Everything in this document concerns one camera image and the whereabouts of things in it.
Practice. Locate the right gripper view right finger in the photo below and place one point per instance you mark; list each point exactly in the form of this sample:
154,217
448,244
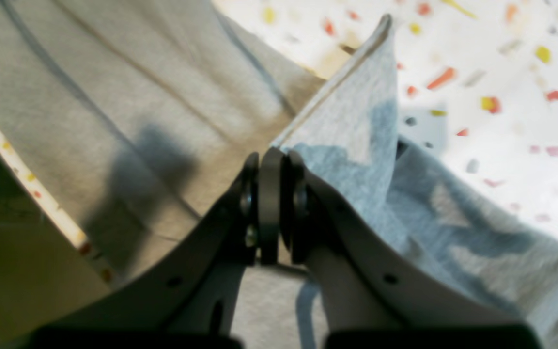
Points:
367,287

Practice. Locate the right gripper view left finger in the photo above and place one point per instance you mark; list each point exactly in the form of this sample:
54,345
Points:
190,294

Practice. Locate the grey T-shirt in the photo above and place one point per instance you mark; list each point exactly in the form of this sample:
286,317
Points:
135,168

